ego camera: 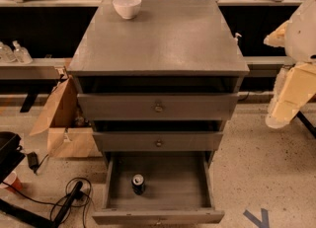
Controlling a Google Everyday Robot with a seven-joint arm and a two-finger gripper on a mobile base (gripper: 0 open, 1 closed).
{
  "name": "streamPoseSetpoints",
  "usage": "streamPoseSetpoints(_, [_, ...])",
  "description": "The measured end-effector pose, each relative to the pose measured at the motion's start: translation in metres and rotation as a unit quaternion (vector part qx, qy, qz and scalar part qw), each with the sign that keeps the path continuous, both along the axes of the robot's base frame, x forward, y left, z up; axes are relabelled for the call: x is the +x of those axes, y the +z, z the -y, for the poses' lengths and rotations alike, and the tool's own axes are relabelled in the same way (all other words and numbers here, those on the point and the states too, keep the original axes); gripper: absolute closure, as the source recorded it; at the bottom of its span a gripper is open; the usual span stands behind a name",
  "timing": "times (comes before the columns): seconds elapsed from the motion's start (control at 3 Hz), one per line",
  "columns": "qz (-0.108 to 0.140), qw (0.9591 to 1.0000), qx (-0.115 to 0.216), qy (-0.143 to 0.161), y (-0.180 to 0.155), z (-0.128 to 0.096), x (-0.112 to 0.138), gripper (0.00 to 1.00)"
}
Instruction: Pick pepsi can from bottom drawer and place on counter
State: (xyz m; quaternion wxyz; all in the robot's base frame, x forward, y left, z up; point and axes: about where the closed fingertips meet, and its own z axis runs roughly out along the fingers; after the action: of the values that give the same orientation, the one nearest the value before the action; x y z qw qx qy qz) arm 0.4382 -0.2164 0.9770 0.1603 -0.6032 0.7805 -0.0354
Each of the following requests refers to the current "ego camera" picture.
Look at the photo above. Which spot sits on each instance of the black chair base leg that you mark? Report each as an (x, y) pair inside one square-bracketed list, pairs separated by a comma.
[(45, 214)]

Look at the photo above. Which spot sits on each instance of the black power adapter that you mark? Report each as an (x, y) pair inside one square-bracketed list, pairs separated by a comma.
[(33, 160)]

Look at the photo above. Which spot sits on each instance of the grey middle drawer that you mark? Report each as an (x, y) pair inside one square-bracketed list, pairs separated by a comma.
[(157, 141)]

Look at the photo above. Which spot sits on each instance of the small white pump bottle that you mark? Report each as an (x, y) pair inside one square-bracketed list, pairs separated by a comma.
[(237, 37)]

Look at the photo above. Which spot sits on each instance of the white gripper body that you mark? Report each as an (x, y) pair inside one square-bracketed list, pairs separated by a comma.
[(302, 38)]

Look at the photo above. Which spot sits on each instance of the grey wooden drawer cabinet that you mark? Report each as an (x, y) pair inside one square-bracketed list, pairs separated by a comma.
[(172, 47)]

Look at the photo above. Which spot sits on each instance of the brown cardboard box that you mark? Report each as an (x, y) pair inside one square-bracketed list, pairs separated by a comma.
[(57, 118)]

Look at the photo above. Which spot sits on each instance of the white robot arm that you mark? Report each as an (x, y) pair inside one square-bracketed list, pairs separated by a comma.
[(300, 41)]

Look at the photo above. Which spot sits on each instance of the grey top drawer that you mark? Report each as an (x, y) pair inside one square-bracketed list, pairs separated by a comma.
[(157, 107)]

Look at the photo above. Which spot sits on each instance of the white ceramic bowl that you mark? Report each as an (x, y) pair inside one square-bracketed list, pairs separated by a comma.
[(127, 9)]

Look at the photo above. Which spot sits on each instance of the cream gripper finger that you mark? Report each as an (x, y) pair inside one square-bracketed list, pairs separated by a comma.
[(277, 37), (280, 114)]

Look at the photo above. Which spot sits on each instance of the red plastic cup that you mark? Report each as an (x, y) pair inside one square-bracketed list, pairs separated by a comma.
[(12, 183)]

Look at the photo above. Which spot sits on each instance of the clear sanitizer bottle right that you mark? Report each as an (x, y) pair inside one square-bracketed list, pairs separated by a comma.
[(22, 53)]

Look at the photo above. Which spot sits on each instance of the clear sanitizer bottle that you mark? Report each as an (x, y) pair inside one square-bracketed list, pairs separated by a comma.
[(22, 53), (6, 53)]

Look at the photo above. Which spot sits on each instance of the blue pepsi can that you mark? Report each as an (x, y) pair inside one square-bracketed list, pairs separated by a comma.
[(138, 184)]

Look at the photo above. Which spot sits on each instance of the grey open bottom drawer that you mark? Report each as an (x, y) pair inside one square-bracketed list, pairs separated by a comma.
[(177, 190)]

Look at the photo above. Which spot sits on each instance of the black bin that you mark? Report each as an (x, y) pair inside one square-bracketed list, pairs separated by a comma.
[(10, 153)]

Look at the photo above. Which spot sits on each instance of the black stand leg right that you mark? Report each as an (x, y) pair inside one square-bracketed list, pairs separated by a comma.
[(307, 123)]

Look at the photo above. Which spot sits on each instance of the clear sanitizer bottle left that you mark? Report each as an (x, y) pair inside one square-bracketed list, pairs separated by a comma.
[(6, 53)]

